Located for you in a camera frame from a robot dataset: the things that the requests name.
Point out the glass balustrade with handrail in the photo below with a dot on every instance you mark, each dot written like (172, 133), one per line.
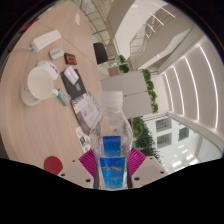
(100, 23)

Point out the printed paper flyer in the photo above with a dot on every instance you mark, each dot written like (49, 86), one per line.
(82, 140)

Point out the clear blue-labelled water bottle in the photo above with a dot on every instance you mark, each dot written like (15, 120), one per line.
(111, 133)

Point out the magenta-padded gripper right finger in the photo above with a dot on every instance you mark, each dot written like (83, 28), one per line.
(150, 170)

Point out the white mug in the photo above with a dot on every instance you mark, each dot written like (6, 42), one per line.
(38, 85)

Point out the orange and black box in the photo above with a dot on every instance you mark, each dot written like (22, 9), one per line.
(70, 59)

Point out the white cabinet topped with plants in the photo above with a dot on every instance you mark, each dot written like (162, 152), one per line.
(128, 88)

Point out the white power strip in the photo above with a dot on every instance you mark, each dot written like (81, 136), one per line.
(46, 40)

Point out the black notebook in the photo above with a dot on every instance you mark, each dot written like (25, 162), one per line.
(76, 90)

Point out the teal marker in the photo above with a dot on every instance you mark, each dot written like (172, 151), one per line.
(63, 97)

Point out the small planters with plants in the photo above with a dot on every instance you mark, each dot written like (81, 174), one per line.
(123, 66)

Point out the row of green hedge plants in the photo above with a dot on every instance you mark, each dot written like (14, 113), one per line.
(145, 140)

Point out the ceiling light strips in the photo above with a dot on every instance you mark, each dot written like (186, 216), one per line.
(186, 86)

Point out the small white packet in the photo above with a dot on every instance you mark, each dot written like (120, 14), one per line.
(71, 75)

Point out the black chair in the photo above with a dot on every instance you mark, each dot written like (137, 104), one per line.
(100, 53)

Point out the printed booklet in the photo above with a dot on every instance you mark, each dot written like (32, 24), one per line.
(85, 111)

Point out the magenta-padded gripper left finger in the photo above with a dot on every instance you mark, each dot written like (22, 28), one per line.
(75, 170)

